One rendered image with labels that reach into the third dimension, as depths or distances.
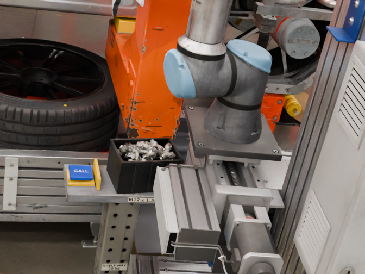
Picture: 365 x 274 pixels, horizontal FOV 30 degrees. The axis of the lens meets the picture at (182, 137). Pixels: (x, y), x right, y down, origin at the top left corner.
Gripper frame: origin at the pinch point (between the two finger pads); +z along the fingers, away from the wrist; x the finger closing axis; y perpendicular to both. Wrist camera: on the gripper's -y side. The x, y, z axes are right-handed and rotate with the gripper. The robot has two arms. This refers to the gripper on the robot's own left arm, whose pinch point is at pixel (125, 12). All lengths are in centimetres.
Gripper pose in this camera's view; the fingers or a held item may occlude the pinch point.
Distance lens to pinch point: 183.7
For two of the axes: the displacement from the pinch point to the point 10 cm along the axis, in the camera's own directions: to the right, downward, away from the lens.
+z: -0.8, 9.9, -0.8
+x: -5.6, 0.2, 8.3
